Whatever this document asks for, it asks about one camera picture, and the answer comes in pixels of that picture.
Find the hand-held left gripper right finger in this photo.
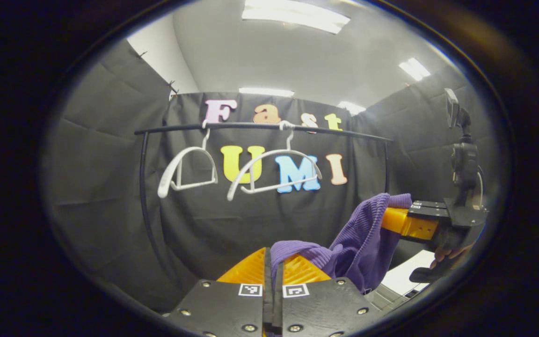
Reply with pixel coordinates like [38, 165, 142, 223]
[277, 253, 385, 337]

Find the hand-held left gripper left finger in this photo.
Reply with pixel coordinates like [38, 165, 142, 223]
[167, 247, 275, 337]

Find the purple corduroy shirt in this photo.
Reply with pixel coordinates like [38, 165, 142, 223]
[269, 193, 413, 294]

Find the white plastic clothes hanger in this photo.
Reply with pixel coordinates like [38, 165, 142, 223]
[226, 120, 323, 202]
[157, 119, 219, 199]

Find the black metal clothes rack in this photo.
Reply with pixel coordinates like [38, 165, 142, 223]
[134, 122, 394, 281]

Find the white flat panel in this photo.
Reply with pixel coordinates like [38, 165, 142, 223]
[382, 249, 436, 298]

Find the black backdrop cloth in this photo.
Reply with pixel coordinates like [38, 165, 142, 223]
[43, 40, 504, 312]

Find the large ceiling light panel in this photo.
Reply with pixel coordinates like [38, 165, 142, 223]
[241, 0, 350, 35]

